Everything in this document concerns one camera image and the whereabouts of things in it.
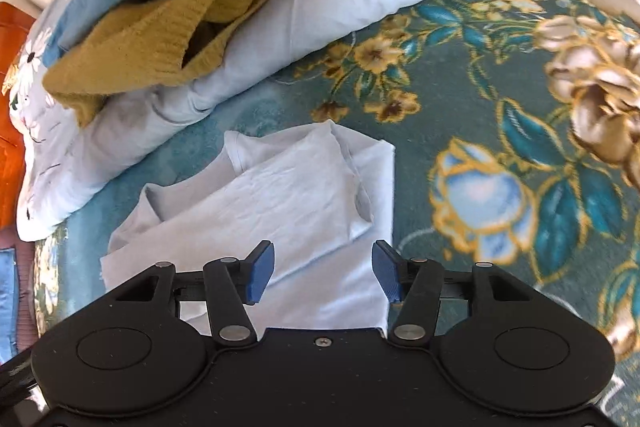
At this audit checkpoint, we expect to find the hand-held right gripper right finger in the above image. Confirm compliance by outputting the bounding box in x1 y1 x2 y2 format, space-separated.
372 239 543 350

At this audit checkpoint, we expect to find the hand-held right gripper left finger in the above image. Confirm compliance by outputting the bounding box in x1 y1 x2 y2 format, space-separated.
102 240 277 349

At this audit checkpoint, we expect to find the white t-shirt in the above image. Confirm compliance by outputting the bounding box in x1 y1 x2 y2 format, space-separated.
99 119 396 340

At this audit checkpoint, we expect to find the light blue cloth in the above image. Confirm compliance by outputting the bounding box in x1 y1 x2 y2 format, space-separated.
0 248 22 360

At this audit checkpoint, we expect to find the teal floral blanket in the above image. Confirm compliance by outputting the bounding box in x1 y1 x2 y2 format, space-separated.
32 0 640 427

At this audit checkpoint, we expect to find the orange wooden headboard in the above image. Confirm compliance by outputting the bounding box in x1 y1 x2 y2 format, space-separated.
0 2 45 230

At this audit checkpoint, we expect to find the mustard knit sweater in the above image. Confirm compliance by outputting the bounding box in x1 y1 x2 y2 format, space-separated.
42 0 275 128

